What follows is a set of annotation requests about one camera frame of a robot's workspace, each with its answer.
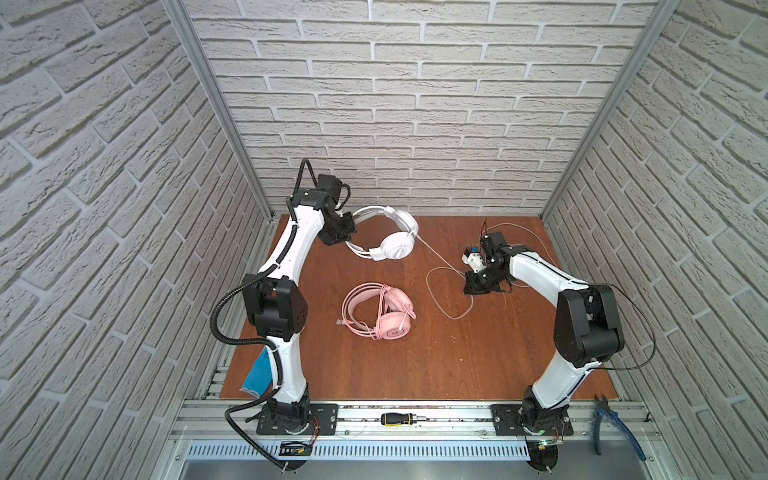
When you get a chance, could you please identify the pink headphones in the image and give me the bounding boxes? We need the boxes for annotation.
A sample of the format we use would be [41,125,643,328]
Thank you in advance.
[337,282,417,340]

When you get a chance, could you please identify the white headphones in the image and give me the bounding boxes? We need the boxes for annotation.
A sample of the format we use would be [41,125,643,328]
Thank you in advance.
[346,205,419,261]

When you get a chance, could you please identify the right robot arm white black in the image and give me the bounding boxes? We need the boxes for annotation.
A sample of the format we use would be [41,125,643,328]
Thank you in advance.
[462,244,625,435]

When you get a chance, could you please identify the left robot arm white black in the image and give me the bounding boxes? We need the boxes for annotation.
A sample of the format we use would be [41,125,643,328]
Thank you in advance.
[243,189,354,434]

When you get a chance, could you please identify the blue grey work glove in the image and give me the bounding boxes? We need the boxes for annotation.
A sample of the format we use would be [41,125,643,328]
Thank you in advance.
[240,350,273,398]

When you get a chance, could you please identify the black yellow screwdriver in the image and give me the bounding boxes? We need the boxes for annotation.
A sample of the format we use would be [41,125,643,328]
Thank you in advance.
[380,412,427,426]

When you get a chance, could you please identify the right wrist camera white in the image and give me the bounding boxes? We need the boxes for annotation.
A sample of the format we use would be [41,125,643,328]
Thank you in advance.
[462,232,509,273]

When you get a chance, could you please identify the black corrugated cable conduit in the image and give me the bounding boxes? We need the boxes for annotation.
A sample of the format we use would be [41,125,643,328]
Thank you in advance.
[208,158,319,472]

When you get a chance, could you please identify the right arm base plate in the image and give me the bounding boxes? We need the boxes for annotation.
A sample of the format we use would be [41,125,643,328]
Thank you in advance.
[490,403,574,436]

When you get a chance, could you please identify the blue handled pliers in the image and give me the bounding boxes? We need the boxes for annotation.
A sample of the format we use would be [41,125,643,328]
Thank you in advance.
[592,395,647,462]

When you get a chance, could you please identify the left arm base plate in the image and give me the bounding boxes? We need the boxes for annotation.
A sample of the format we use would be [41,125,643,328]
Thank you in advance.
[256,401,339,436]

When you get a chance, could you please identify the aluminium front rail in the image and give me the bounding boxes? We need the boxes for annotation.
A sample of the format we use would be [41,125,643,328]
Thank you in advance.
[170,398,661,442]

